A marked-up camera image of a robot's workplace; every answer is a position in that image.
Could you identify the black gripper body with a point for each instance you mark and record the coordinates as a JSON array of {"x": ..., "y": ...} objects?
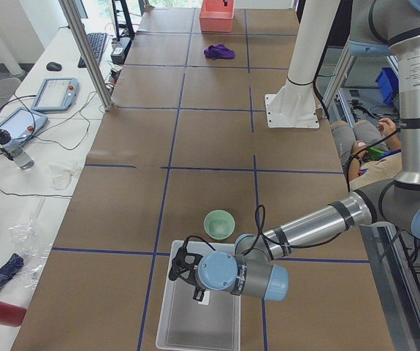
[{"x": 197, "y": 293}]

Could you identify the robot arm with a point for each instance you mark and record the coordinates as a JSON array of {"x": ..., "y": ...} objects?
[{"x": 250, "y": 269}]

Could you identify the black small computer box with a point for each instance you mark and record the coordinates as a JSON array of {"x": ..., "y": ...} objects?
[{"x": 120, "y": 50}]

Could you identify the white label in bin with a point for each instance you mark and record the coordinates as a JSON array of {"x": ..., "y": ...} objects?
[{"x": 205, "y": 298}]

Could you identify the pink plastic bin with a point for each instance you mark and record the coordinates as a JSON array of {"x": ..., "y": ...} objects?
[{"x": 216, "y": 17}]

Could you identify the clear plastic bin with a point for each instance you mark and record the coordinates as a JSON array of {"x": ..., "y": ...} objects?
[{"x": 186, "y": 325}]

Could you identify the purple crumpled cloth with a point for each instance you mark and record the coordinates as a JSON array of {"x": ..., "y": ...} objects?
[{"x": 219, "y": 51}]

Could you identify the green ceramic bowl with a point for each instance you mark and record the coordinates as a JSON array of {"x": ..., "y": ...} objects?
[{"x": 219, "y": 224}]

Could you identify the black keyboard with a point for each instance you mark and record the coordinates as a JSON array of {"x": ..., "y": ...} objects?
[{"x": 97, "y": 41}]

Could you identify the white crumpled tissue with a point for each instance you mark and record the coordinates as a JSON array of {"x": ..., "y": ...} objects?
[{"x": 62, "y": 174}]

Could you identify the crumpled clear plastic wrap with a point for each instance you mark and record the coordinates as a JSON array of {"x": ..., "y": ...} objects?
[{"x": 34, "y": 247}]

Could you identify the folded blue umbrella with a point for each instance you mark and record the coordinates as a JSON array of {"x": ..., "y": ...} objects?
[{"x": 10, "y": 269}]

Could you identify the black computer mouse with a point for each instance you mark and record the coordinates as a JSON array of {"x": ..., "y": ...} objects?
[{"x": 53, "y": 66}]

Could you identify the teach pendant far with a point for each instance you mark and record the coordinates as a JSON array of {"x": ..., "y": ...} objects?
[{"x": 56, "y": 95}]

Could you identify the teach pendant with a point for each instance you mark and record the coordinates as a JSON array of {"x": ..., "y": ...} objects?
[
  {"x": 56, "y": 95},
  {"x": 23, "y": 124}
]

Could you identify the seated person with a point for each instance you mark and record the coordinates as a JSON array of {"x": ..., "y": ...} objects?
[{"x": 351, "y": 143}]

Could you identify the teach pendant near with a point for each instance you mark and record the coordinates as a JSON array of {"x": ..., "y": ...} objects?
[{"x": 23, "y": 124}]

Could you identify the clear water bottle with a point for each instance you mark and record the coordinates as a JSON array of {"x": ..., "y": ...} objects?
[{"x": 13, "y": 151}]

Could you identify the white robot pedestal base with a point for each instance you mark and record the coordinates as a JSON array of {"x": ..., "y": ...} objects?
[{"x": 294, "y": 106}]

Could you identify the aluminium frame post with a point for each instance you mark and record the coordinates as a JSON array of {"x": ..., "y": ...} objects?
[{"x": 74, "y": 22}]

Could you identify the green handled tool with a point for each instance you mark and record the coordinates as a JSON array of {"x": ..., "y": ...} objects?
[{"x": 374, "y": 154}]

